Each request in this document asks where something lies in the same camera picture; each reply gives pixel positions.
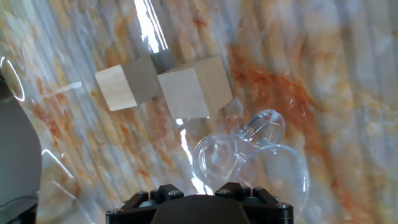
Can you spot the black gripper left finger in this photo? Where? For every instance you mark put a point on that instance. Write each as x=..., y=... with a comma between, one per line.
x=140, y=202

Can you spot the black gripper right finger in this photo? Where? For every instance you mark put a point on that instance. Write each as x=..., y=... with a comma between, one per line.
x=261, y=202

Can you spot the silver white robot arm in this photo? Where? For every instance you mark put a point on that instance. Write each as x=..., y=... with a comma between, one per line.
x=18, y=149

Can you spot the light wooden cube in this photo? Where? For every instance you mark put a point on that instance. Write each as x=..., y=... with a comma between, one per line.
x=186, y=96
x=116, y=88

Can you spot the orange marble pattern mat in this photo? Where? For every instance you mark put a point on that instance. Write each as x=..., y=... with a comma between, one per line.
x=311, y=93

